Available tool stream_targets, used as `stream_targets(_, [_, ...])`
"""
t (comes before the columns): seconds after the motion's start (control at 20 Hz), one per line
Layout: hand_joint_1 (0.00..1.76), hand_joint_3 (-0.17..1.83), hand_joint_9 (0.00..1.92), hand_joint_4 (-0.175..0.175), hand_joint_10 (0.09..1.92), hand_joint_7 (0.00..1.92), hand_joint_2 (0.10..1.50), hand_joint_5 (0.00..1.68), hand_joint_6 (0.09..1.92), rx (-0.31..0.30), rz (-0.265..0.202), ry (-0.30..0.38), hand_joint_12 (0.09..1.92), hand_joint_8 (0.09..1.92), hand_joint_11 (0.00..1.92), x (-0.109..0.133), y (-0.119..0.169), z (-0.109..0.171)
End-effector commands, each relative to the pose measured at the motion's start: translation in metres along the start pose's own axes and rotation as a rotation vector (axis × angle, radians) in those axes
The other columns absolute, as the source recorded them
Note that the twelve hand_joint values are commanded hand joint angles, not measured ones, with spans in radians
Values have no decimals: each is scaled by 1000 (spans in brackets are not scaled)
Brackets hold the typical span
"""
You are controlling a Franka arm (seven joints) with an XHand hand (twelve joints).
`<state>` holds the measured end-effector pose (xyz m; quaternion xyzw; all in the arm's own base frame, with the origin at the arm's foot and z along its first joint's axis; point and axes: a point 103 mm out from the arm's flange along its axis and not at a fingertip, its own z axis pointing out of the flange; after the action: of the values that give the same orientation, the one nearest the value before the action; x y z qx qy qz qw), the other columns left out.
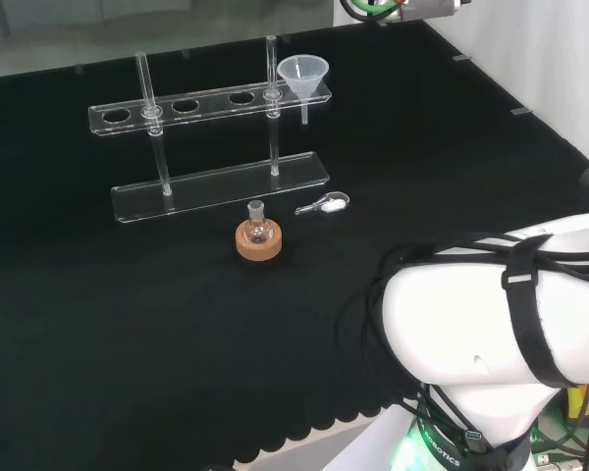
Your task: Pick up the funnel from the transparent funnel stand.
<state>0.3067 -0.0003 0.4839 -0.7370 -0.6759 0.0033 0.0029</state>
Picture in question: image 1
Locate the clear acrylic funnel stand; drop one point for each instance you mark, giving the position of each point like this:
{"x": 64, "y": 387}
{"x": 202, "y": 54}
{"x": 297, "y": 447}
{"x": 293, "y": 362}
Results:
{"x": 216, "y": 147}

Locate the clear plastic funnel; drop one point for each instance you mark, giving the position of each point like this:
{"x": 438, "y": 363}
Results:
{"x": 302, "y": 73}

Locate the small round-bottom glass flask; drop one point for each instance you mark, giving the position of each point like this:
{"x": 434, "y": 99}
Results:
{"x": 257, "y": 228}

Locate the black bench cloth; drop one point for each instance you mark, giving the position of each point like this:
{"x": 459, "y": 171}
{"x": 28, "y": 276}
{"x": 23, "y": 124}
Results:
{"x": 176, "y": 304}

